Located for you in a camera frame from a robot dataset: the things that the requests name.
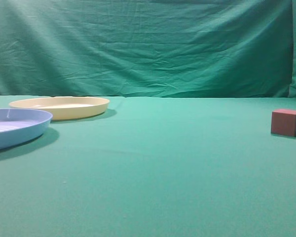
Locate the cream yellow plastic plate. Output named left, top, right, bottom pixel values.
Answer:
left=9, top=96, right=110, bottom=120

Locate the light blue plastic plate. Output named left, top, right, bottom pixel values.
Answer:
left=0, top=108, right=53, bottom=150

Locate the green table cloth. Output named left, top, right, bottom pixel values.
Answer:
left=0, top=97, right=296, bottom=237

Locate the red cube block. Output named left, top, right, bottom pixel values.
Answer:
left=271, top=109, right=296, bottom=137

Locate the green backdrop cloth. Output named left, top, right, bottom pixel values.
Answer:
left=0, top=0, right=296, bottom=98

